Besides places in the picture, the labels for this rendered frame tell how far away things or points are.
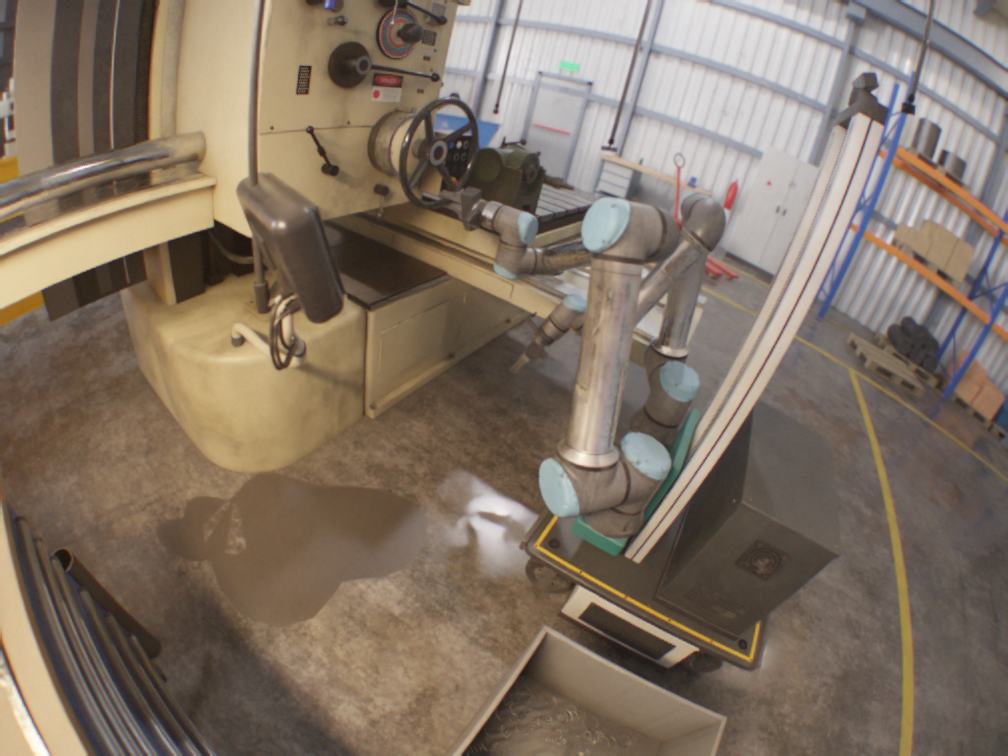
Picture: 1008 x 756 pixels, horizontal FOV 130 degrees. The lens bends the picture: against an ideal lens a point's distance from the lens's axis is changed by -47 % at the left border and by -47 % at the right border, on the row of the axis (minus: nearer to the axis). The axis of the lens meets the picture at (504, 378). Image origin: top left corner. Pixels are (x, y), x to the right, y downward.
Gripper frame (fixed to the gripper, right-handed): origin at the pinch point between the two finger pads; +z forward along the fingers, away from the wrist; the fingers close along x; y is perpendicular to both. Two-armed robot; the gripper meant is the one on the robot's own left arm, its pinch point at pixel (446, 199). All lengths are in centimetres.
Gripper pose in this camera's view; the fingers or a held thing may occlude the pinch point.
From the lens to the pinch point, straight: 154.9
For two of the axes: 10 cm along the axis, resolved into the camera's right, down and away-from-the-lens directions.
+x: -0.1, -5.7, -8.2
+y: 5.6, -6.8, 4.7
